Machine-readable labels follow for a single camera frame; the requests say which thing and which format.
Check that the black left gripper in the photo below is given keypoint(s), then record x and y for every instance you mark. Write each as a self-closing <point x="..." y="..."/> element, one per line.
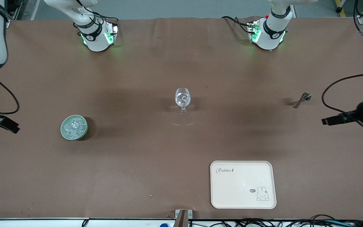
<point x="362" y="112"/>

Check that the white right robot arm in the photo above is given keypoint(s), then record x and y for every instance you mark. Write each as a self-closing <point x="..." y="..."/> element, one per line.
<point x="91" y="37"/>

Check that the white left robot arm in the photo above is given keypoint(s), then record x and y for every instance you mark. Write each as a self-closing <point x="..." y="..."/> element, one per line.
<point x="271" y="34"/>

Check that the clear wine glass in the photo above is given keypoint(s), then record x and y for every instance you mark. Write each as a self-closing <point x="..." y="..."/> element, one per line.
<point x="178" y="93"/>

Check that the mint green round bowl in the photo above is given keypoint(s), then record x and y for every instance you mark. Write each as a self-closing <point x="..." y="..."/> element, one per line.
<point x="85" y="129"/>

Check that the white rabbit print tray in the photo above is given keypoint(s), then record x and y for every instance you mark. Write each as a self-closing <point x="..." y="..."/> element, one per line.
<point x="241" y="189"/>

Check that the blue round cap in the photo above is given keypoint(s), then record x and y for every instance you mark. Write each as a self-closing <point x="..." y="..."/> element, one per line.
<point x="164" y="225"/>

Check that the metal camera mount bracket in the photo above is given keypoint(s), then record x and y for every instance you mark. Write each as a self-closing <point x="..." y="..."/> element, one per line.
<point x="189" y="213"/>

